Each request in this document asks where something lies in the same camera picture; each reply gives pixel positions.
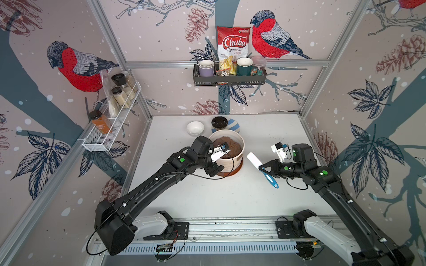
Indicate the black lidded spice jar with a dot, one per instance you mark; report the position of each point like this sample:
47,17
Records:
120,97
121,81

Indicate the blue white scrub brush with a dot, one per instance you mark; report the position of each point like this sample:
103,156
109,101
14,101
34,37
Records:
258,165

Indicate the white wire wall rack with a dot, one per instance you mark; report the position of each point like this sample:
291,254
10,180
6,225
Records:
97,141

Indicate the pink lidded glass jar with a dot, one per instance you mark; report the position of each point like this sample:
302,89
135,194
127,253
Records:
258,65

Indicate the lilac mug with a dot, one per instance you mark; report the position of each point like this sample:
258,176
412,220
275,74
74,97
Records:
206,68

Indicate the red Chuba chips bag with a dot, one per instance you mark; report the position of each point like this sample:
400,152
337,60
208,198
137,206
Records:
233,43

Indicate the small white bowl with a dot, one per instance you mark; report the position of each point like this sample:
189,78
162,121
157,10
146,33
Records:
195,128

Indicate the green mug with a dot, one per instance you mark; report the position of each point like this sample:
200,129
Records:
245,67

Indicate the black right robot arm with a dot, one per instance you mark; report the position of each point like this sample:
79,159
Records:
369,246

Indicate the orange spice jar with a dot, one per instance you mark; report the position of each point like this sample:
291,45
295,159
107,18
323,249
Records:
100,121

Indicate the terracotta pot saucer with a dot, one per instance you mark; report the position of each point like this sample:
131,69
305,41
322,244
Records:
224,174

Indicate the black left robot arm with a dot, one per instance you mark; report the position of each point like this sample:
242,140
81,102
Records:
114,221

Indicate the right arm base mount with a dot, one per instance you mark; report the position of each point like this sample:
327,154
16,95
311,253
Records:
295,228

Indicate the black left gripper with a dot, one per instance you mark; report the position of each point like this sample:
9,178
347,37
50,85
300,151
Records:
214,168

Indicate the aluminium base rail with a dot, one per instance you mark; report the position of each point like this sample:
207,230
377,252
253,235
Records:
207,229

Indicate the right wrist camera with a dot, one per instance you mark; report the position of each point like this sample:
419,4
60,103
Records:
281,151

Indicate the white ceramic flower pot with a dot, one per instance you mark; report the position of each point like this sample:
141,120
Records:
236,144

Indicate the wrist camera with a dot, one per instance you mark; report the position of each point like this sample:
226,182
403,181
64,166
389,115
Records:
219,151
281,151

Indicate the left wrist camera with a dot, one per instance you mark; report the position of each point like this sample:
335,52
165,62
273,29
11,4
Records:
219,151

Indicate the dark wall shelf basket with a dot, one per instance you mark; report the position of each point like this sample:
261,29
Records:
227,80

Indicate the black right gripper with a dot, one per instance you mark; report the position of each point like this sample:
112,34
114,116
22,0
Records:
274,166

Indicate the blue striped plate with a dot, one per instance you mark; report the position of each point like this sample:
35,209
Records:
233,125

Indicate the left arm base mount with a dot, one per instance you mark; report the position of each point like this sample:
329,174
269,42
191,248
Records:
162,226

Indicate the small black bowl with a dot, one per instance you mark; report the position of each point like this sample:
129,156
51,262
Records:
219,122

